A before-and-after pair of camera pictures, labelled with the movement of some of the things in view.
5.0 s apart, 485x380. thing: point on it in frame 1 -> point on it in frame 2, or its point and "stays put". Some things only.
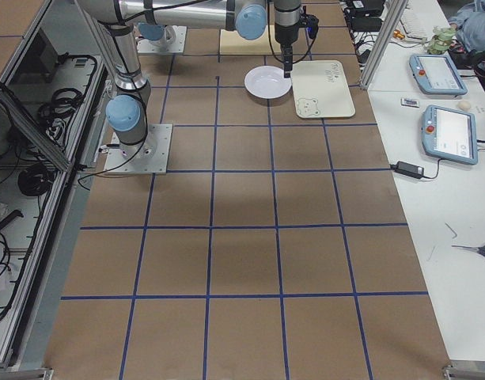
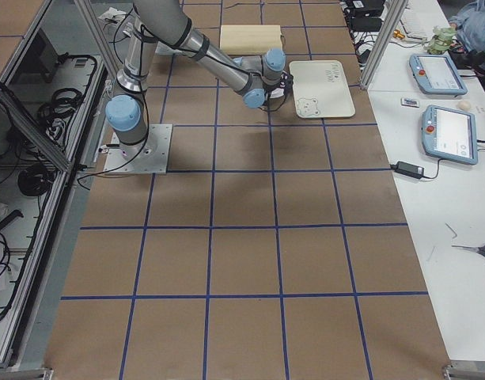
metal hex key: (452, 230) stays put
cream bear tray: (321, 89) stays put
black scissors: (483, 249) stays put
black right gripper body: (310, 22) -> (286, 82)
